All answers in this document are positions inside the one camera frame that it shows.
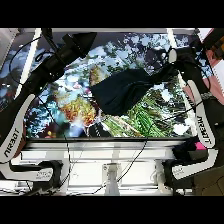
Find black garment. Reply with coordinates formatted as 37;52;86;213
172;135;202;162

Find silver frame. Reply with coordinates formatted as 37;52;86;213
19;139;201;197

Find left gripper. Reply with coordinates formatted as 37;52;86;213
61;32;98;60

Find blue jeans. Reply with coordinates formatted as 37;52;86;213
89;68;178;118

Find black cable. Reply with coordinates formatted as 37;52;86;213
42;98;73;193
94;99;204;194

